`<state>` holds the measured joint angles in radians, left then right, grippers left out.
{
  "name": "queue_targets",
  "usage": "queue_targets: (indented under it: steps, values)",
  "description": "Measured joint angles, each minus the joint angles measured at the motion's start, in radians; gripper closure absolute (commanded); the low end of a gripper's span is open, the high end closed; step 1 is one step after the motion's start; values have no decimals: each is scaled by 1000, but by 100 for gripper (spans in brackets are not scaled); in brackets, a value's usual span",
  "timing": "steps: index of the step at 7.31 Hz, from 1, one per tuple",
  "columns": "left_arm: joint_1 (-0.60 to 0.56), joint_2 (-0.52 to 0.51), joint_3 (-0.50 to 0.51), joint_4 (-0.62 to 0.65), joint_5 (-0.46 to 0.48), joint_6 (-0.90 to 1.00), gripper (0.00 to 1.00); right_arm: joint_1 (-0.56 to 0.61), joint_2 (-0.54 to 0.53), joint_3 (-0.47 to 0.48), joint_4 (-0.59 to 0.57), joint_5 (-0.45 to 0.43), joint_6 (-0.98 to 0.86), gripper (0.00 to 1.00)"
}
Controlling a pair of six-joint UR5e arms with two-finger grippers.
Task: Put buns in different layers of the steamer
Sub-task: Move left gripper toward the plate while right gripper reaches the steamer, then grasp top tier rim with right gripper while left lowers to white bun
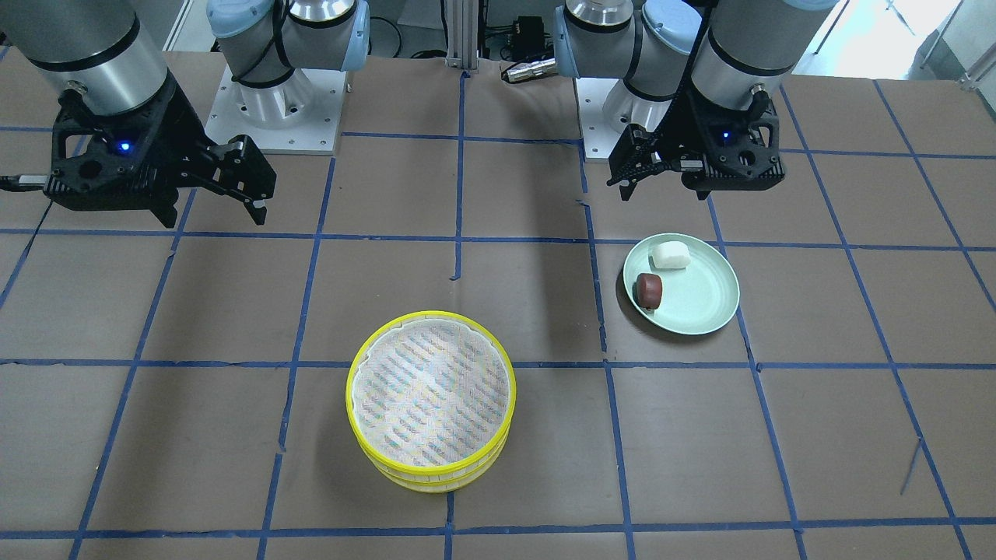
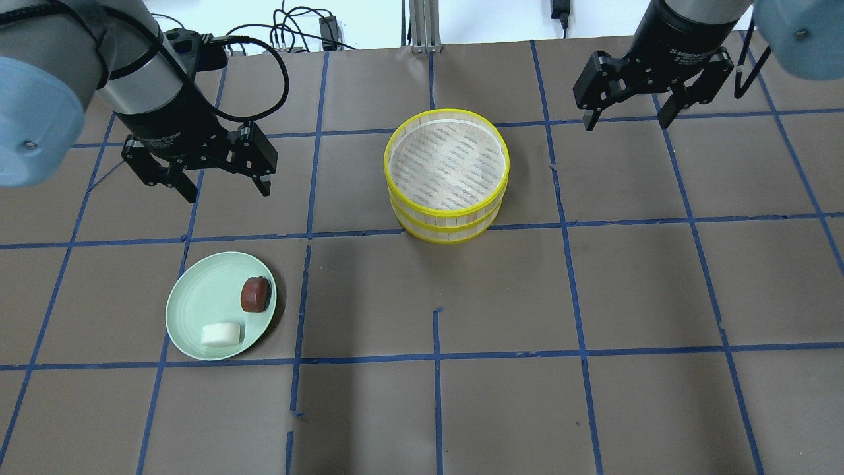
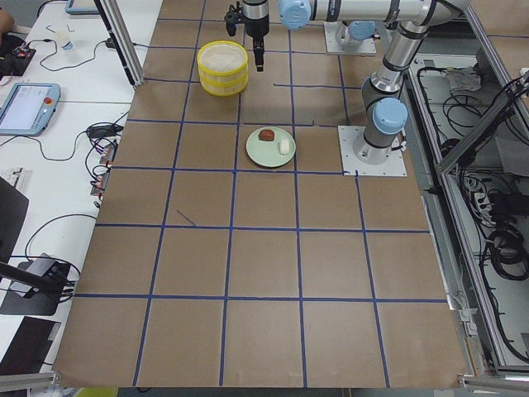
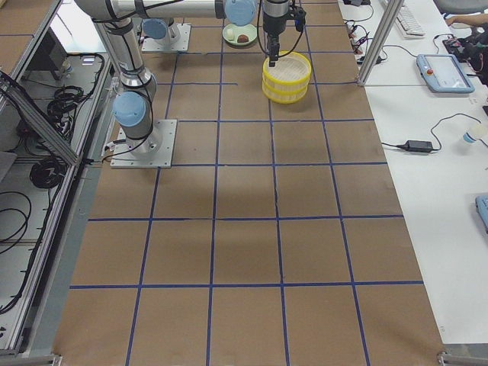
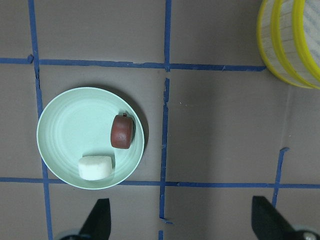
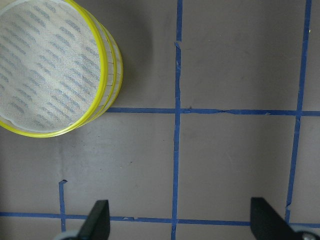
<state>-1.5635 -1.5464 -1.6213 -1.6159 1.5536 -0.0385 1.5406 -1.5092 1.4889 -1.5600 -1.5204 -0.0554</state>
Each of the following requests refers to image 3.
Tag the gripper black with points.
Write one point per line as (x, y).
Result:
(256, 21)

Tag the yellow steamer top layer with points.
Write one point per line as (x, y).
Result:
(222, 60)

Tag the yellow steamer layer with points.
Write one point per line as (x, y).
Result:
(231, 86)
(222, 60)

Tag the white bun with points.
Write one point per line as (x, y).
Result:
(284, 147)

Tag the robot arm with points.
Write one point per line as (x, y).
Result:
(296, 14)
(386, 115)

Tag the yellow steamer bottom layer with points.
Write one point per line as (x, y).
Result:
(231, 86)

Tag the brown bun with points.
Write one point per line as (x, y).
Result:
(266, 135)

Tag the light green plate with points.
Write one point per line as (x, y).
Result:
(266, 153)

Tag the blue teach pendant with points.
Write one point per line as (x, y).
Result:
(28, 108)
(81, 7)

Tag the paper cup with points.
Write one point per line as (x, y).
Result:
(64, 41)

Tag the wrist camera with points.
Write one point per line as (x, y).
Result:
(233, 17)

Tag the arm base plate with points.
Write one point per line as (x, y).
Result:
(350, 38)
(358, 158)

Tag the aluminium frame post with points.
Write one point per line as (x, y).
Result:
(116, 28)

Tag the black camera stand base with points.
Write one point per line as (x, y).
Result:
(37, 286)

